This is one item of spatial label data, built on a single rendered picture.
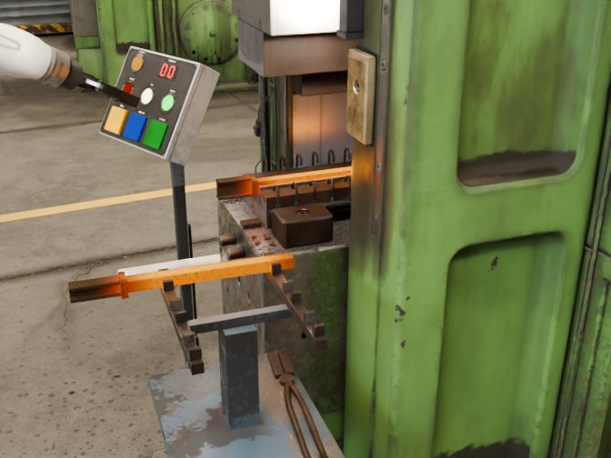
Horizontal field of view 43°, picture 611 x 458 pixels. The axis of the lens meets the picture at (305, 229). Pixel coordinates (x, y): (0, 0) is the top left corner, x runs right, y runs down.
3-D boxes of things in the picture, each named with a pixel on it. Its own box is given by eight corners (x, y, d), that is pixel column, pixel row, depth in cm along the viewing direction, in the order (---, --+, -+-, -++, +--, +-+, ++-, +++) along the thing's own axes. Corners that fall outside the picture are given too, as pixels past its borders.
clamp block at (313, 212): (283, 250, 169) (283, 223, 166) (271, 234, 176) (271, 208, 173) (334, 242, 172) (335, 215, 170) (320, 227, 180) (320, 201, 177)
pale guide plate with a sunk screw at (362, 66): (364, 144, 149) (366, 57, 142) (345, 132, 157) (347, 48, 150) (374, 144, 150) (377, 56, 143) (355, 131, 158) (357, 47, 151)
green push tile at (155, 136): (157, 149, 211) (167, 124, 211) (141, 143, 216) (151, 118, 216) (162, 151, 213) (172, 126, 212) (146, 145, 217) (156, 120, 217)
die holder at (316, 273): (264, 426, 183) (260, 258, 165) (224, 343, 216) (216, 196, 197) (468, 378, 201) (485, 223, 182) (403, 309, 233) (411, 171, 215)
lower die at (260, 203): (266, 228, 179) (265, 194, 176) (243, 198, 196) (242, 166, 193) (426, 204, 192) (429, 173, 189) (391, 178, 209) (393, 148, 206)
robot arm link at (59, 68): (44, 83, 181) (65, 92, 186) (57, 46, 181) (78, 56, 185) (25, 76, 187) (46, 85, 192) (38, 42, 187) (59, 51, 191)
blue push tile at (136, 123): (137, 141, 218) (146, 117, 218) (122, 136, 223) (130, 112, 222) (142, 143, 219) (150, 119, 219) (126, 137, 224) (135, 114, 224)
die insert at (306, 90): (301, 96, 173) (301, 70, 171) (290, 89, 180) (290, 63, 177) (420, 85, 183) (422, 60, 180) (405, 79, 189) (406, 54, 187)
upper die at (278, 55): (264, 77, 164) (263, 32, 160) (238, 58, 181) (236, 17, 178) (437, 63, 178) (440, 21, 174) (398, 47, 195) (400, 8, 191)
